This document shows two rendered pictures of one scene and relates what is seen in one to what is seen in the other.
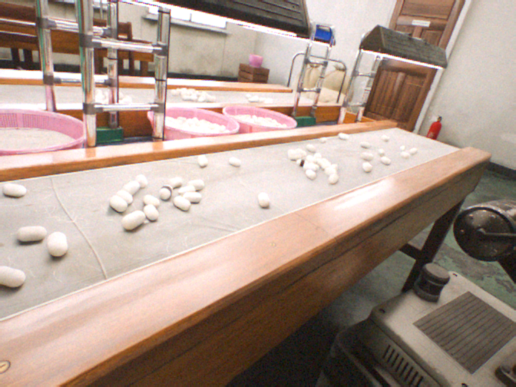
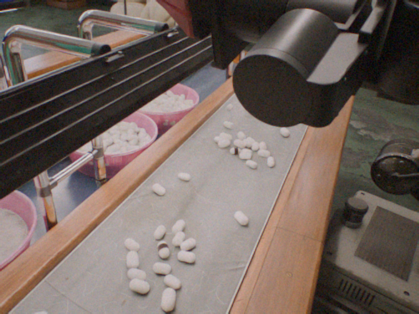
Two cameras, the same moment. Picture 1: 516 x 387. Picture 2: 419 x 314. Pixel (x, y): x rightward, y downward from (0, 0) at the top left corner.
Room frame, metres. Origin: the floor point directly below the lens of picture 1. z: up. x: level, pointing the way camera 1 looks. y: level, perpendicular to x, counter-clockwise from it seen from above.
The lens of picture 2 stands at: (0.06, 0.25, 1.25)
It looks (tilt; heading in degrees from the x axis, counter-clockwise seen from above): 33 degrees down; 340
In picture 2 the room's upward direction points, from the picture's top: 6 degrees clockwise
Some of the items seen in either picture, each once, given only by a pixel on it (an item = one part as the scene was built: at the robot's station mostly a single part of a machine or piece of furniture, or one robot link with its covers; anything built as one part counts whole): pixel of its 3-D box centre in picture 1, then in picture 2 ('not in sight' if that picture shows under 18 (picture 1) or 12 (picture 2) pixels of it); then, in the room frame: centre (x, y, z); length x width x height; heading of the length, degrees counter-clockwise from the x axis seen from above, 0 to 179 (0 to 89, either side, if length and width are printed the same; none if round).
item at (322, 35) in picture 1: (293, 28); not in sight; (1.67, 0.01, 1.08); 0.62 x 0.08 x 0.07; 140
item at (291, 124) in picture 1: (257, 128); (159, 108); (1.17, 0.06, 0.72); 0.27 x 0.27 x 0.10
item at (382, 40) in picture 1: (413, 50); not in sight; (1.32, -0.42, 1.08); 0.62 x 0.08 x 0.07; 140
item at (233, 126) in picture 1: (193, 133); (110, 144); (0.95, 0.24, 0.72); 0.27 x 0.27 x 0.10
